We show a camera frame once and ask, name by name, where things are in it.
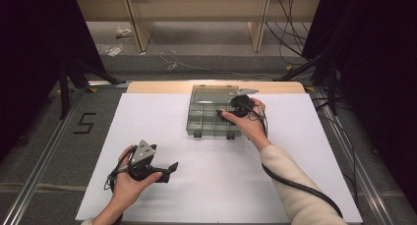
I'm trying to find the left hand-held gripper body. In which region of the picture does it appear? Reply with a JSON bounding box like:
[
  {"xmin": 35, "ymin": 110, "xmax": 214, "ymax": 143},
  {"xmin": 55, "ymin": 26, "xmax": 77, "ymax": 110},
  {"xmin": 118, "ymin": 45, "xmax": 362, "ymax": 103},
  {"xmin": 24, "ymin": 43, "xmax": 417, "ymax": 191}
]
[{"xmin": 127, "ymin": 140, "xmax": 171, "ymax": 184}]

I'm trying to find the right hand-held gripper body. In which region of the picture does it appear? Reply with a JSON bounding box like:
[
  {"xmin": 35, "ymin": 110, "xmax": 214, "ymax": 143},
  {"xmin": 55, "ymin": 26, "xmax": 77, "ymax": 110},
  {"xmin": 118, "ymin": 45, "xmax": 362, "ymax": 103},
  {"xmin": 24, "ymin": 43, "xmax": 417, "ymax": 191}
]
[{"xmin": 229, "ymin": 87, "xmax": 260, "ymax": 119}]

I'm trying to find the clear green compartment box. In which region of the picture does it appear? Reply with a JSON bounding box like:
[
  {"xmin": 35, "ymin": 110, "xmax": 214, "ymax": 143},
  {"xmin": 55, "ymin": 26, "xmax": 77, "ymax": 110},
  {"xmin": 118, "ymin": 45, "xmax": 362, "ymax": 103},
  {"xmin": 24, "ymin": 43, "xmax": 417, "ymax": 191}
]
[{"xmin": 185, "ymin": 84, "xmax": 246, "ymax": 141}]

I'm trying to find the person's right hand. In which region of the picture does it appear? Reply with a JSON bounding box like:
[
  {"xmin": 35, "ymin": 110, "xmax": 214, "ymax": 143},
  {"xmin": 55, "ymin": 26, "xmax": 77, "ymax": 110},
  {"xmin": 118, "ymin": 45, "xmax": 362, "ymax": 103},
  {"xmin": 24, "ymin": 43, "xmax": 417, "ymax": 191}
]
[{"xmin": 221, "ymin": 98, "xmax": 273, "ymax": 152}]

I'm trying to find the person's left hand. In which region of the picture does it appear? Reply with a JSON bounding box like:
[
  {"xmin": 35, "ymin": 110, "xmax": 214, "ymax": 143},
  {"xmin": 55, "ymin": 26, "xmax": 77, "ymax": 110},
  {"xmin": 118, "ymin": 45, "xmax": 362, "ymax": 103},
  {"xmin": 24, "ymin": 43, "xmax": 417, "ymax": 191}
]
[{"xmin": 106, "ymin": 145, "xmax": 163, "ymax": 216}]

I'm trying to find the white board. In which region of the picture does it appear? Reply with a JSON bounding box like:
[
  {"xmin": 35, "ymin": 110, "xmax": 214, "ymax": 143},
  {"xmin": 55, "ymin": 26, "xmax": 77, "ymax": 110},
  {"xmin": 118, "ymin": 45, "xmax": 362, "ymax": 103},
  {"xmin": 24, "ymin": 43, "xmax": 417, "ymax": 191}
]
[{"xmin": 75, "ymin": 92, "xmax": 363, "ymax": 223}]

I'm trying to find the light wooden table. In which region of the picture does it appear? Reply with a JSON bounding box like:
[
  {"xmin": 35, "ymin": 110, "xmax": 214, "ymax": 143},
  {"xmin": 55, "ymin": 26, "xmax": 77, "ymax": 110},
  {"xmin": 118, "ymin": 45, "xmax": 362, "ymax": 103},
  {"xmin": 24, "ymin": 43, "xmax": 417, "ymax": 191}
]
[{"xmin": 126, "ymin": 81, "xmax": 307, "ymax": 95}]

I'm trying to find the black metal stand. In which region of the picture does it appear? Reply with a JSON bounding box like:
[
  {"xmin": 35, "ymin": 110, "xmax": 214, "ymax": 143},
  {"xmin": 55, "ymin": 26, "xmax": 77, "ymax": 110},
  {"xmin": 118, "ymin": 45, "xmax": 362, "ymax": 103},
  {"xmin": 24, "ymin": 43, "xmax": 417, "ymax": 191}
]
[
  {"xmin": 273, "ymin": 51, "xmax": 340, "ymax": 116},
  {"xmin": 58, "ymin": 56, "xmax": 127, "ymax": 121}
]

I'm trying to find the beige wooden desk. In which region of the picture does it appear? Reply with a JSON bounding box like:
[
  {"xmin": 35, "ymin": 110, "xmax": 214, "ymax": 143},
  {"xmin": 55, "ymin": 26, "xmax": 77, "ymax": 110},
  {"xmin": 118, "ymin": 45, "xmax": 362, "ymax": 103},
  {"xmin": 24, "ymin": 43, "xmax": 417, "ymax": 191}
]
[{"xmin": 75, "ymin": 0, "xmax": 322, "ymax": 53}]

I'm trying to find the clear plastic bag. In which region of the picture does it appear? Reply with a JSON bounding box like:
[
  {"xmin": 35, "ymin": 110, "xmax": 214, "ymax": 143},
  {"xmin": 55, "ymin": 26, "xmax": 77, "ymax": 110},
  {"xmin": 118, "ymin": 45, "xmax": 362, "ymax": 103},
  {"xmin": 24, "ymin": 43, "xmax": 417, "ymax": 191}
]
[{"xmin": 96, "ymin": 42, "xmax": 124, "ymax": 58}]

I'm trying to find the crumpled white paper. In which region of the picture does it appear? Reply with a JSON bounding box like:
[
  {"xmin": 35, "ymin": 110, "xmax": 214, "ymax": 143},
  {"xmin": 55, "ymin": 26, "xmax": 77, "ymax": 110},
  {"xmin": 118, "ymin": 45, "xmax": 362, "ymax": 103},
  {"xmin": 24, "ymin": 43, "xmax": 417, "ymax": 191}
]
[{"xmin": 115, "ymin": 26, "xmax": 134, "ymax": 39}]

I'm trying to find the dark curtain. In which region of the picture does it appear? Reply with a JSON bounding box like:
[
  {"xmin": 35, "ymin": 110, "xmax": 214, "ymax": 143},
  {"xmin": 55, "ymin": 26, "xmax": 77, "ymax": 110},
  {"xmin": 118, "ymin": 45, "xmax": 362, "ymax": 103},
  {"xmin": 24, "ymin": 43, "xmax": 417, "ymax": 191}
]
[
  {"xmin": 0, "ymin": 0, "xmax": 106, "ymax": 162},
  {"xmin": 301, "ymin": 0, "xmax": 417, "ymax": 204}
]

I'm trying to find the thin white cable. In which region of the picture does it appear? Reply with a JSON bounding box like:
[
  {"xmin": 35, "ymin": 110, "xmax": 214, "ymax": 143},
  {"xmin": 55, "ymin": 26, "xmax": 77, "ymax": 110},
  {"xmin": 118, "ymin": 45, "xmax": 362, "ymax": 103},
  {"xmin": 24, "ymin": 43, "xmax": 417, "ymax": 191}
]
[{"xmin": 144, "ymin": 31, "xmax": 283, "ymax": 80}]

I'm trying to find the bundle of hanging black cables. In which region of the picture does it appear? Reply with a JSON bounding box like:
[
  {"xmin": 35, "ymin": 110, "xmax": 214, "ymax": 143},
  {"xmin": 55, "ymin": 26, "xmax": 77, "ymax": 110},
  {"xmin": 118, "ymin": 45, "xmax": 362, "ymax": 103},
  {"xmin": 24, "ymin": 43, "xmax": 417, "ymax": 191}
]
[{"xmin": 265, "ymin": 0, "xmax": 313, "ymax": 60}]

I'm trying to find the right hand-held gripper cable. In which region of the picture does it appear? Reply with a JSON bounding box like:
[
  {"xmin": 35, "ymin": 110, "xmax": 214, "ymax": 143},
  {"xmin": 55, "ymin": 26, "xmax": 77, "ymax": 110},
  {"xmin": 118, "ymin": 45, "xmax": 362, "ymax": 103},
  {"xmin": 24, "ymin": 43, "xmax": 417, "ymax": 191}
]
[{"xmin": 242, "ymin": 101, "xmax": 344, "ymax": 219}]

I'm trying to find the aluminium rail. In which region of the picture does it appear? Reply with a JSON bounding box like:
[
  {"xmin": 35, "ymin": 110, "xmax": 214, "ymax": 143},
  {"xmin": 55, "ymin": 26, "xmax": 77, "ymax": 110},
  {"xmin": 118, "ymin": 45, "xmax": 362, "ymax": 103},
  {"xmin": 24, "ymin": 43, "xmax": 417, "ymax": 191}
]
[
  {"xmin": 311, "ymin": 86, "xmax": 399, "ymax": 225},
  {"xmin": 1, "ymin": 86, "xmax": 87, "ymax": 225}
]

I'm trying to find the thin black floor cable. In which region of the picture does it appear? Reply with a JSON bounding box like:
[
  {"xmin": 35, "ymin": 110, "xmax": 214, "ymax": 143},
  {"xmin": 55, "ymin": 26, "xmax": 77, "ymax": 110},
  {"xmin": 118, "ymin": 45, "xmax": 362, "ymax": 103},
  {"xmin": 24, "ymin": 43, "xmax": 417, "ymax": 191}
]
[{"xmin": 313, "ymin": 96, "xmax": 361, "ymax": 206}]

